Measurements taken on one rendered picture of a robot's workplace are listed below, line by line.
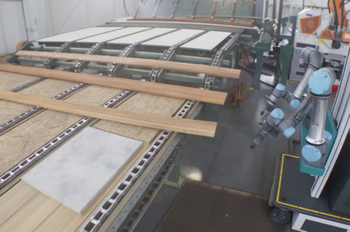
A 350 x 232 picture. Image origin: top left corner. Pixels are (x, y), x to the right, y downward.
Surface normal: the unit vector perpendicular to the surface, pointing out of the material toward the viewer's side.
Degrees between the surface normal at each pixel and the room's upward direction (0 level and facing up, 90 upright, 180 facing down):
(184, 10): 47
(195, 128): 0
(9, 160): 0
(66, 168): 0
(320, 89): 80
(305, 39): 90
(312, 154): 97
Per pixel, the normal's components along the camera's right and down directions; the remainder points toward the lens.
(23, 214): 0.00, -0.90
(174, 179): -0.37, 0.40
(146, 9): -0.27, -0.33
